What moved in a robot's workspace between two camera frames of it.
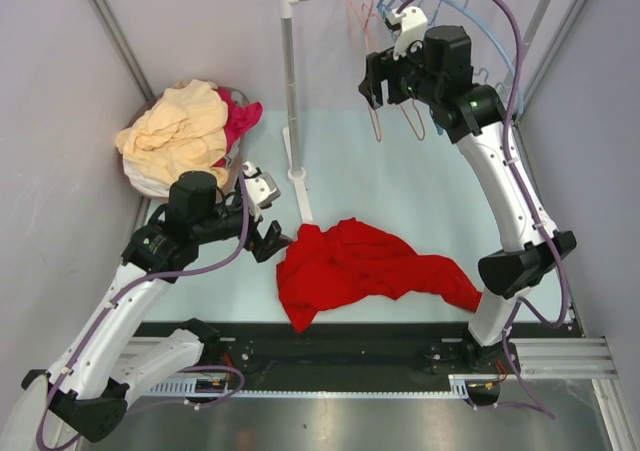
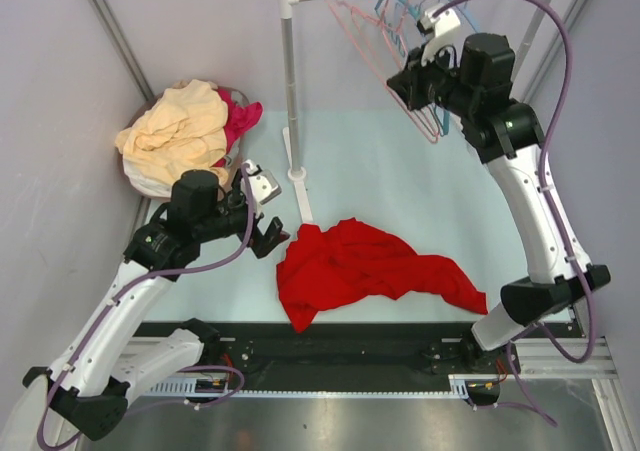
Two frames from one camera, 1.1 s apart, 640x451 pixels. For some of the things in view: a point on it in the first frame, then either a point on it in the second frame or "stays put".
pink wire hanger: x=373 y=12 to x=356 y=8
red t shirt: x=346 y=263 stays put
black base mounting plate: x=362 y=352 stays put
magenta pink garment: x=239 y=119 stays put
